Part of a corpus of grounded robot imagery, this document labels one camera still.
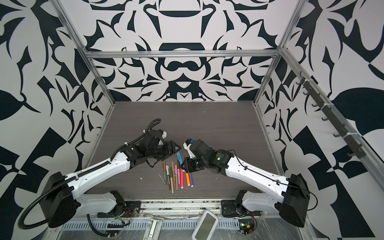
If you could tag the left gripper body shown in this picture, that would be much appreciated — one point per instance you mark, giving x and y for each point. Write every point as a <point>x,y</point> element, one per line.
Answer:
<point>150,153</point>

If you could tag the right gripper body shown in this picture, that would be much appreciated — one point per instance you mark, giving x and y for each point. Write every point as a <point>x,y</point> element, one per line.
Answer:
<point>195,164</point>

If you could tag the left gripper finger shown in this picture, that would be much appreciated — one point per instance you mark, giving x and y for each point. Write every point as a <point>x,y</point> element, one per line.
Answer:
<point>170,147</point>
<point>157,158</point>

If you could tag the blue marker pen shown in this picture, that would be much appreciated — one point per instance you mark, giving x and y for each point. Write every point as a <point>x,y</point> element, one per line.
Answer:
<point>180,158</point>

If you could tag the orange marker pen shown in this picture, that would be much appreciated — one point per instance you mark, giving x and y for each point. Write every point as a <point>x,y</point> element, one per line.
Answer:
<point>188,179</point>

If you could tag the pink-red marker pen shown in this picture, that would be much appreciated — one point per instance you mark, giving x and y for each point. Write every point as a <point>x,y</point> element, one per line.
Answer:
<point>182,179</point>

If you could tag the purple marker pen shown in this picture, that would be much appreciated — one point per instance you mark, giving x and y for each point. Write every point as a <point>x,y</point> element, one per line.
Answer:
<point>191,180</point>

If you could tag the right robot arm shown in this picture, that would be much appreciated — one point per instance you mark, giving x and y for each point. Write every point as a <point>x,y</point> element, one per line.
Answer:
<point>288,196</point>

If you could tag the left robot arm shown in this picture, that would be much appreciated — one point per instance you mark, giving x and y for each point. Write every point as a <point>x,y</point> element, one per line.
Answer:
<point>65,197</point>

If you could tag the pink cap beige pen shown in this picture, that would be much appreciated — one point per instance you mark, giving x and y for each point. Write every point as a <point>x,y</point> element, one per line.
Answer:
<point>176,176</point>

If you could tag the tan cap beige pen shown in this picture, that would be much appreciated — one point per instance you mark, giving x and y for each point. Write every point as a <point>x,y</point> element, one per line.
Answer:
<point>173,173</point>

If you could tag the white plastic clip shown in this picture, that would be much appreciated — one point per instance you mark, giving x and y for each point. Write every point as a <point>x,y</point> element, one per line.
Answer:
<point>153,229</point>

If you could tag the small circuit board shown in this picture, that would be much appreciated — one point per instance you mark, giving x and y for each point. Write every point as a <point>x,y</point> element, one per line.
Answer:
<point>247,226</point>

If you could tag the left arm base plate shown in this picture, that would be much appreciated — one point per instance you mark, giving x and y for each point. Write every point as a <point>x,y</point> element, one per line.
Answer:
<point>126,210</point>

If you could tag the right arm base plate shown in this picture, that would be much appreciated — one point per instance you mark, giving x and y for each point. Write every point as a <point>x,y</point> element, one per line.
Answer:
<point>232,209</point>

